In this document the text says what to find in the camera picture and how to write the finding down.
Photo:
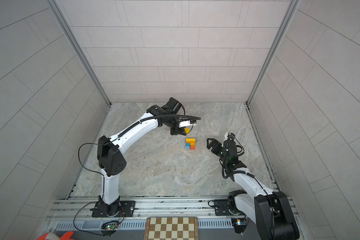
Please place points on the chessboard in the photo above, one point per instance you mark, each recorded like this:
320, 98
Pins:
174, 228

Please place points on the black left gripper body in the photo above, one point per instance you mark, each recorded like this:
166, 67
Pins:
173, 123

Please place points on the left controller board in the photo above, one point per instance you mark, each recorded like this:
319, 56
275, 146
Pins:
109, 228

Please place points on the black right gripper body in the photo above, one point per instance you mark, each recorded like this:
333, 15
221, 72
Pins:
225, 160

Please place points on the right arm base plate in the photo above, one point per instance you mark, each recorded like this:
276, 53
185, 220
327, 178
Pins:
222, 208

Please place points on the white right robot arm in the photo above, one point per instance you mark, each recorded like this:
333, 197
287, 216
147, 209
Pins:
270, 210

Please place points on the aluminium corner frame post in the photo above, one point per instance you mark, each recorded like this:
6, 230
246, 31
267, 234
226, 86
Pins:
278, 38

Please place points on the controller board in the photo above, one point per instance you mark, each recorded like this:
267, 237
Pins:
109, 228
240, 225

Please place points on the red object at bottom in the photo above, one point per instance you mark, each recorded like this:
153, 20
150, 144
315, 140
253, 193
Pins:
53, 236

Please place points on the orange Supermarket block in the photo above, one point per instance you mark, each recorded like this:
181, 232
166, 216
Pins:
190, 140

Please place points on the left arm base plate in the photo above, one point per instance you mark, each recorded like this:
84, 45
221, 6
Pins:
114, 210

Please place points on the right controller board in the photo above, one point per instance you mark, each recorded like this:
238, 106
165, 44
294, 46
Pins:
240, 225

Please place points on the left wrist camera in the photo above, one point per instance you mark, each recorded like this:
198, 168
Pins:
187, 123

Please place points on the aluminium front rail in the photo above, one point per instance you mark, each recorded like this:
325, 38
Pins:
146, 207

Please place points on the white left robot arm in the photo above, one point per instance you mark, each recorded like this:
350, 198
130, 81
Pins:
111, 150

